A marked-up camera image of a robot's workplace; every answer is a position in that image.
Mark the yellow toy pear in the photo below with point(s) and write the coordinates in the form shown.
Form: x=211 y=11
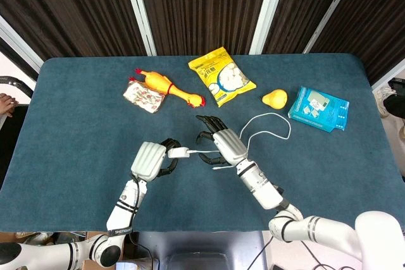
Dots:
x=276 y=99

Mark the yellow snack bag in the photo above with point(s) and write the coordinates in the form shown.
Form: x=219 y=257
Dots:
x=221 y=77

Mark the blue cardboard product box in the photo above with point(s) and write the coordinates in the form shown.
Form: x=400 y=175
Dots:
x=319 y=108

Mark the white partition frame post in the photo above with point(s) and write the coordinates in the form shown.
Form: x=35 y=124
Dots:
x=328 y=14
x=140 y=14
x=19 y=44
x=387 y=77
x=266 y=14

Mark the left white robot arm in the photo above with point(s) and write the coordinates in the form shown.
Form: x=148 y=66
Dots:
x=123 y=210

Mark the phone with lit screen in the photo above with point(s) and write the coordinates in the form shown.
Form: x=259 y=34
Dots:
x=125 y=266

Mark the foil packet with red prints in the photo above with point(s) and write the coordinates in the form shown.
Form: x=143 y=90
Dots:
x=142 y=97

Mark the brown ribbed partition panel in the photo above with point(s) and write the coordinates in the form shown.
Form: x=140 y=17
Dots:
x=379 y=14
x=202 y=7
x=63 y=7
x=303 y=7

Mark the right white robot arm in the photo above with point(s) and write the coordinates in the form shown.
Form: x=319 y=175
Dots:
x=262 y=187

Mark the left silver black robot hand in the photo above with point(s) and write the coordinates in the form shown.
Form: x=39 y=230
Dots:
x=147 y=161

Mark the black curved tube rail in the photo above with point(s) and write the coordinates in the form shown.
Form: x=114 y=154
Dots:
x=19 y=84

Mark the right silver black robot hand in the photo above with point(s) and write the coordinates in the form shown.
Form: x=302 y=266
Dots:
x=229 y=146

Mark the blue felt table cover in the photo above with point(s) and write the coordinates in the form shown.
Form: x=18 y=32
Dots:
x=79 y=156

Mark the bystander bare hand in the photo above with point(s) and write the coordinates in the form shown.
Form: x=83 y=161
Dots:
x=6 y=102

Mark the white laced sneaker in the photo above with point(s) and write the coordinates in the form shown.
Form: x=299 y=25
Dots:
x=384 y=99

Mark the yellow rubber chicken toy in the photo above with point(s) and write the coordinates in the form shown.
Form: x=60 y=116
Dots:
x=158 y=82

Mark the white charger block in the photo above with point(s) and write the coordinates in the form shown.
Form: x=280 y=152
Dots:
x=178 y=152

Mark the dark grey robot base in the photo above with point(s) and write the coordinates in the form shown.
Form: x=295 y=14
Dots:
x=196 y=248

